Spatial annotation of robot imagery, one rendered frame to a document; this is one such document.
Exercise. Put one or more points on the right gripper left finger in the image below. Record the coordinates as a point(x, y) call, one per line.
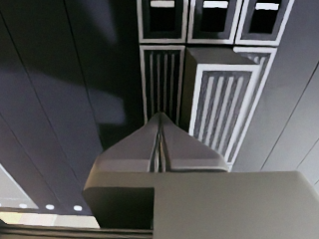
point(138, 151)

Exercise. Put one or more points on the black open-frame rack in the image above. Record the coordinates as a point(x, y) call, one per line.
point(71, 87)

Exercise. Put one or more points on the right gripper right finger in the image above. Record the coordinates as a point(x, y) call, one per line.
point(181, 152)

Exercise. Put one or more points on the tan flat board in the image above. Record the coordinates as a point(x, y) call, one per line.
point(10, 217)

